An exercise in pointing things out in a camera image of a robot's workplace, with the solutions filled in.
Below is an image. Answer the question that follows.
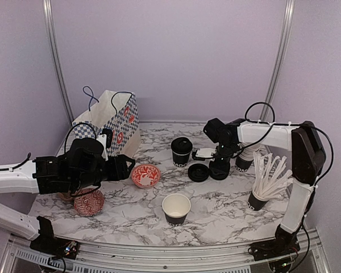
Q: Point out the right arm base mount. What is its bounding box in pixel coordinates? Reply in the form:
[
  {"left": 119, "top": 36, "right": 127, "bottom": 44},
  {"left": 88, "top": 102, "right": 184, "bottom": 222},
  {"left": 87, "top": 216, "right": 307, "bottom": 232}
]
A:
[{"left": 248, "top": 225, "right": 301, "bottom": 261}]

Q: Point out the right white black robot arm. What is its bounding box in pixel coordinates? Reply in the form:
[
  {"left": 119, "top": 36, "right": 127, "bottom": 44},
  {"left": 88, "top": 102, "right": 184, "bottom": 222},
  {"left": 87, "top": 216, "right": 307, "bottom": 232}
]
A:
[{"left": 194, "top": 117, "right": 334, "bottom": 255}]

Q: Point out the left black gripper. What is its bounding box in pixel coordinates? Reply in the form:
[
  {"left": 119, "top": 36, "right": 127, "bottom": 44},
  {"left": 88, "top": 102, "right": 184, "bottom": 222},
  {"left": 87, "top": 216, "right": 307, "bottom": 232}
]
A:
[{"left": 72, "top": 154, "right": 135, "bottom": 191}]

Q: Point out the blue checkered paper bag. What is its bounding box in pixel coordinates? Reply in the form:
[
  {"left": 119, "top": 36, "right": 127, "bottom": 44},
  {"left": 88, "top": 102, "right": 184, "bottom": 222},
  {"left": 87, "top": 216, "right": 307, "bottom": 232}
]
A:
[{"left": 72, "top": 86, "right": 141, "bottom": 158}]

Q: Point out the brown cardboard cup carrier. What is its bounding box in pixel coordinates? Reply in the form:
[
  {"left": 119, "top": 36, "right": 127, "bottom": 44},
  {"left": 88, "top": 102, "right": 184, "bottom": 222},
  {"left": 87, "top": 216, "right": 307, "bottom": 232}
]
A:
[{"left": 57, "top": 193, "right": 73, "bottom": 202}]

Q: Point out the bundle of white wrapped straws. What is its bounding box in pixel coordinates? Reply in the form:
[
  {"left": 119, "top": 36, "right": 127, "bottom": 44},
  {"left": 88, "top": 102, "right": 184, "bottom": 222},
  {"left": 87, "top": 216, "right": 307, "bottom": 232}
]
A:
[{"left": 252, "top": 152, "right": 293, "bottom": 201}]

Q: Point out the black paper coffee cup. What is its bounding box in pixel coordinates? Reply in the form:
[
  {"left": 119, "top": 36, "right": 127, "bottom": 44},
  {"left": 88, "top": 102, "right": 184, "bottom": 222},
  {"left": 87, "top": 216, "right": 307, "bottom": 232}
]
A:
[{"left": 172, "top": 151, "right": 192, "bottom": 167}]

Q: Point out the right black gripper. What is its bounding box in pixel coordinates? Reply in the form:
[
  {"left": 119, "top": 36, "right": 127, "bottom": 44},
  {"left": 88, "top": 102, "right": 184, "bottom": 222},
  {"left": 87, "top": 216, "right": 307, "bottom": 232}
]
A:
[{"left": 209, "top": 142, "right": 237, "bottom": 175}]

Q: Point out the black plastic cup lid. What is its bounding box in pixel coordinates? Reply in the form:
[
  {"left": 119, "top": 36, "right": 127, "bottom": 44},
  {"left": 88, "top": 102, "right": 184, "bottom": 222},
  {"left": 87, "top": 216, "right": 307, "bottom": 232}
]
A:
[{"left": 171, "top": 137, "right": 193, "bottom": 155}]

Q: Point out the aluminium front frame rail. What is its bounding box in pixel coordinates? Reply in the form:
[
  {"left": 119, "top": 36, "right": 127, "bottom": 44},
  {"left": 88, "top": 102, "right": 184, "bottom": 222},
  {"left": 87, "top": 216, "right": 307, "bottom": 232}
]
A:
[{"left": 0, "top": 229, "right": 331, "bottom": 272}]

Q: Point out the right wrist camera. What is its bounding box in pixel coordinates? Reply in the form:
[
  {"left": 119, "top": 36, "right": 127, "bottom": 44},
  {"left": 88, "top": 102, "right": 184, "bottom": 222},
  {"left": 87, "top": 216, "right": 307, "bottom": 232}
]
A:
[{"left": 192, "top": 148, "right": 217, "bottom": 161}]

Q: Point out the red floral ceramic bowl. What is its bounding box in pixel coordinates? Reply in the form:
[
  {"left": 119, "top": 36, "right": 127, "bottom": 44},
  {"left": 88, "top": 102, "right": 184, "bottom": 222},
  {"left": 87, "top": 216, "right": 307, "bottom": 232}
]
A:
[{"left": 131, "top": 164, "right": 161, "bottom": 189}]

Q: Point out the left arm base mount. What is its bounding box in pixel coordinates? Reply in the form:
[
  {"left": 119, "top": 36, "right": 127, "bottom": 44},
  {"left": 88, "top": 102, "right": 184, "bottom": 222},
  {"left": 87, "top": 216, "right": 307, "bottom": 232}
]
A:
[{"left": 30, "top": 216, "right": 80, "bottom": 260}]

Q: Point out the stack of black lids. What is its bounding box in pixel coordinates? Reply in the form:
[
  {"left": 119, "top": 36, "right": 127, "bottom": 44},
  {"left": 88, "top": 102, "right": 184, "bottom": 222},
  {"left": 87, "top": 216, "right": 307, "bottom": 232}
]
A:
[{"left": 209, "top": 160, "right": 231, "bottom": 181}]

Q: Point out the black cup holding straws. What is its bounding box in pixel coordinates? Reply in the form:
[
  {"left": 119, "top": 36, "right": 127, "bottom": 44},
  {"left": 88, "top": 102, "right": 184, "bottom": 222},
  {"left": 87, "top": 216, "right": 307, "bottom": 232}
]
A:
[{"left": 247, "top": 190, "right": 268, "bottom": 211}]

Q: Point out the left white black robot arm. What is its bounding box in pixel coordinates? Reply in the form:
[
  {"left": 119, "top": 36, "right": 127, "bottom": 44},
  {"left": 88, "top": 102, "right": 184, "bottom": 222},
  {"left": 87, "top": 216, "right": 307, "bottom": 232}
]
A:
[{"left": 0, "top": 138, "right": 135, "bottom": 253}]

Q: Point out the red geometric ceramic bowl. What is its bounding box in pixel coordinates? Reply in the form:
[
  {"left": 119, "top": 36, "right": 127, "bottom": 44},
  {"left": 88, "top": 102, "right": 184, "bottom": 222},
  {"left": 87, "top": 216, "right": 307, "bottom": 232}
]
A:
[{"left": 74, "top": 189, "right": 105, "bottom": 217}]

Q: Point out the stack of black paper cups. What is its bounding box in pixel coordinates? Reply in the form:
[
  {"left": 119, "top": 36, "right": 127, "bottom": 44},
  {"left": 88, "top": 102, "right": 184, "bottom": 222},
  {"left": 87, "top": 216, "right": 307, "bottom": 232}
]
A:
[{"left": 235, "top": 144, "right": 260, "bottom": 172}]

